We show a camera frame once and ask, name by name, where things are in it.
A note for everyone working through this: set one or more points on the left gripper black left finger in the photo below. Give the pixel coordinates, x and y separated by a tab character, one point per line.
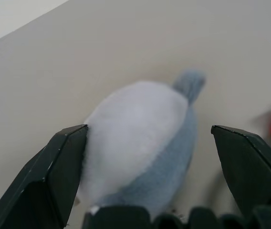
35	181

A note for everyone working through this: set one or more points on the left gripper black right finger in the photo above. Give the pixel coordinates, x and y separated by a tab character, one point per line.
250	167

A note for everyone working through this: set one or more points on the blue white plush toy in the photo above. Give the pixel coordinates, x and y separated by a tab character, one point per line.
135	133

